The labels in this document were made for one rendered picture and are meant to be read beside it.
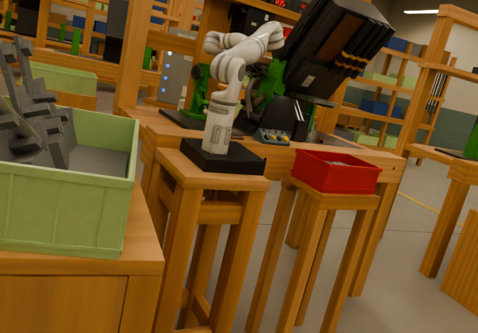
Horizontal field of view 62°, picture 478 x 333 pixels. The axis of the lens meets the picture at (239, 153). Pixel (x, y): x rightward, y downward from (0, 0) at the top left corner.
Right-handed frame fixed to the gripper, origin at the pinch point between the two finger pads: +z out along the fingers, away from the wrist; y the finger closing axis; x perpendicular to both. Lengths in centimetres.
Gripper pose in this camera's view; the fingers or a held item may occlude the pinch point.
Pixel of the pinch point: (260, 72)
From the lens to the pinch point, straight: 205.0
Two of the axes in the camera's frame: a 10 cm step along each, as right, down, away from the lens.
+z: 7.6, 3.2, 5.7
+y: -0.4, -8.5, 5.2
